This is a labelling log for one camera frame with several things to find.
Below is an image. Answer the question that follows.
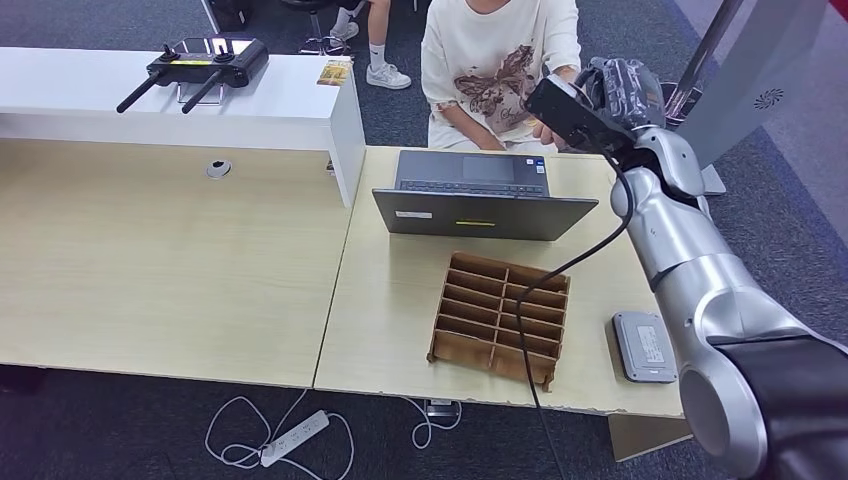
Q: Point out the chrome stanchion post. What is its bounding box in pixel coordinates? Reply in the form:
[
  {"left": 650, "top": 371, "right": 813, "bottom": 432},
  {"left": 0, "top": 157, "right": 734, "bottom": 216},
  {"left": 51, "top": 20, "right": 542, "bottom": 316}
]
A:
[{"left": 659, "top": 0, "right": 745, "bottom": 124}]

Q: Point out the brown wooden card organizer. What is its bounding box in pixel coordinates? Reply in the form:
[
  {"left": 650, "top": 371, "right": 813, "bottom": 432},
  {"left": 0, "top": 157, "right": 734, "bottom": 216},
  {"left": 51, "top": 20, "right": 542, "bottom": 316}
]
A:
[{"left": 427, "top": 251, "right": 571, "bottom": 392}]

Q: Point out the small grey power adapter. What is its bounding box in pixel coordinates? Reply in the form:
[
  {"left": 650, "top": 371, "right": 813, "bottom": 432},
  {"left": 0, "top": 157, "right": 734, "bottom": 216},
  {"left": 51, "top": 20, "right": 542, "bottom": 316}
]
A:
[{"left": 423, "top": 399, "right": 462, "bottom": 420}]

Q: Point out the white raised counter shelf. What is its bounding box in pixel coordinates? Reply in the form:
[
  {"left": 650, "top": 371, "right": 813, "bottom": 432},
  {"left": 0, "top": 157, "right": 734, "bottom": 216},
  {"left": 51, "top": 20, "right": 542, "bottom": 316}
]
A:
[{"left": 0, "top": 46, "right": 368, "bottom": 210}]

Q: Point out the black office chair base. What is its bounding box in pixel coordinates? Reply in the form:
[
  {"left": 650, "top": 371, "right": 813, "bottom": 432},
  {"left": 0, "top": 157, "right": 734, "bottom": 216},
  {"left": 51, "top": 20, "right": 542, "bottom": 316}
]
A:
[{"left": 281, "top": 0, "right": 349, "bottom": 58}]

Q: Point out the metal wire controller stand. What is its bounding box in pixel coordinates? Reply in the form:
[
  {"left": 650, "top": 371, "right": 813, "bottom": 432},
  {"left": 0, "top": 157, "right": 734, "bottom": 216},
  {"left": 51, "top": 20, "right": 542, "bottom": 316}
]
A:
[{"left": 177, "top": 82, "right": 227, "bottom": 107}]

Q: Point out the grey card reader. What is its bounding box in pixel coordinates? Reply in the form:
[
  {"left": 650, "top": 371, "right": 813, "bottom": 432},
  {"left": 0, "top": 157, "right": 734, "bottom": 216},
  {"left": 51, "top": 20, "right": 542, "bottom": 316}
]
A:
[{"left": 611, "top": 311, "right": 678, "bottom": 384}]

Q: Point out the white looped cable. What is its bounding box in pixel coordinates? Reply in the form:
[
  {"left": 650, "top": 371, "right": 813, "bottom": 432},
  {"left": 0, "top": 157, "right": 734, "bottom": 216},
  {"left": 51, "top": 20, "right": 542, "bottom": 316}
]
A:
[{"left": 397, "top": 396, "right": 464, "bottom": 452}]

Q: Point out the person's left hand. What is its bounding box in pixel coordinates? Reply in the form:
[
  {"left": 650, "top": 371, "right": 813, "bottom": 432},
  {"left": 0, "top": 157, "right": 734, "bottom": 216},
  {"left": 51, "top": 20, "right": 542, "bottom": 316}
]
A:
[{"left": 531, "top": 121, "right": 571, "bottom": 152}]

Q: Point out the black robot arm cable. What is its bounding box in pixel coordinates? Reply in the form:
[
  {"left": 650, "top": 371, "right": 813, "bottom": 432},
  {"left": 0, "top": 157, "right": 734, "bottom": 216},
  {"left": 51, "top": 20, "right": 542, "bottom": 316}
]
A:
[{"left": 514, "top": 148, "right": 636, "bottom": 480}]

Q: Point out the black remote controller with antennas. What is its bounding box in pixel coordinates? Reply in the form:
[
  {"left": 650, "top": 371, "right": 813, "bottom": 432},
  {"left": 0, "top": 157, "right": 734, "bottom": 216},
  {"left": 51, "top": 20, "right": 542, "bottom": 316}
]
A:
[{"left": 115, "top": 36, "right": 271, "bottom": 115}]

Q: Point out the yellow printed card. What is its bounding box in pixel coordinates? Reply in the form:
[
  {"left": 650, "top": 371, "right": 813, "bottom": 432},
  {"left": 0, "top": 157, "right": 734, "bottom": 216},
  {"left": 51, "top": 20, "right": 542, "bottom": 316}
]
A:
[{"left": 317, "top": 60, "right": 352, "bottom": 88}]

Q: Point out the beige desk side panel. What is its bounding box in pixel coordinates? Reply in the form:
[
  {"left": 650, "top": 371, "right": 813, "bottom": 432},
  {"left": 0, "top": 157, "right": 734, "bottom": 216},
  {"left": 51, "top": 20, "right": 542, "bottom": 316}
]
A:
[{"left": 608, "top": 413, "right": 694, "bottom": 463}]

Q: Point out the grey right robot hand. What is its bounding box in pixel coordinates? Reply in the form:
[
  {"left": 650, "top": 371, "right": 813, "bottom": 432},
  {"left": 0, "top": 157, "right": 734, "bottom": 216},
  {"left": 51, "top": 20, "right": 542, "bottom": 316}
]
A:
[{"left": 574, "top": 56, "right": 667, "bottom": 131}]

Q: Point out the grey standing sign panel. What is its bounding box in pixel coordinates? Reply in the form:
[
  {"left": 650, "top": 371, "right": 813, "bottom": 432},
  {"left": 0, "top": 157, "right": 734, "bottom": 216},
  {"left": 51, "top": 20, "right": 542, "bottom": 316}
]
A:
[{"left": 675, "top": 0, "right": 833, "bottom": 197}]

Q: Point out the white power strip cable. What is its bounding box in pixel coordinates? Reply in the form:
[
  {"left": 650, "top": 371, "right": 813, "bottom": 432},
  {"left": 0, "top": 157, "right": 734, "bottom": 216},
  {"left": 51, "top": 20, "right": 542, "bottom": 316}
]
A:
[{"left": 203, "top": 387, "right": 356, "bottom": 480}]

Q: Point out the black cabinet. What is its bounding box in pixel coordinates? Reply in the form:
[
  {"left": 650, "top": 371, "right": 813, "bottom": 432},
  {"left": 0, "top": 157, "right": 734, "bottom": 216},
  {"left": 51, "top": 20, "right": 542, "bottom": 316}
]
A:
[{"left": 201, "top": 0, "right": 253, "bottom": 34}]

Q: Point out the person standing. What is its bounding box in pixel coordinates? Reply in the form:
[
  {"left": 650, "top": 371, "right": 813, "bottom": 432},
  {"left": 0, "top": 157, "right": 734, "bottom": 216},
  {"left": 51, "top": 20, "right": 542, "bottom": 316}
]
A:
[{"left": 329, "top": 0, "right": 413, "bottom": 91}]

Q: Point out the white power strip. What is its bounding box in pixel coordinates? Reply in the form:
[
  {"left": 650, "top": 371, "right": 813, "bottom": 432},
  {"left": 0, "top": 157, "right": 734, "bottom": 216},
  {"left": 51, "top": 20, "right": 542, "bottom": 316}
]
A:
[{"left": 259, "top": 409, "right": 331, "bottom": 470}]

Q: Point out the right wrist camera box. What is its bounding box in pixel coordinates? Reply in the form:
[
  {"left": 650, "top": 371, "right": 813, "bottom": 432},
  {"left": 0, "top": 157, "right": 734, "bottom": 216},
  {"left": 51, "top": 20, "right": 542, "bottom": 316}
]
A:
[{"left": 524, "top": 74, "right": 637, "bottom": 155}]

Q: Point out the grey laptop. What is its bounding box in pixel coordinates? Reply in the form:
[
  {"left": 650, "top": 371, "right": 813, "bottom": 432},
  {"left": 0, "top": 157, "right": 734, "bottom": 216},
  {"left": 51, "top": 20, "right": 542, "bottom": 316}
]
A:
[{"left": 372, "top": 149, "right": 600, "bottom": 242}]

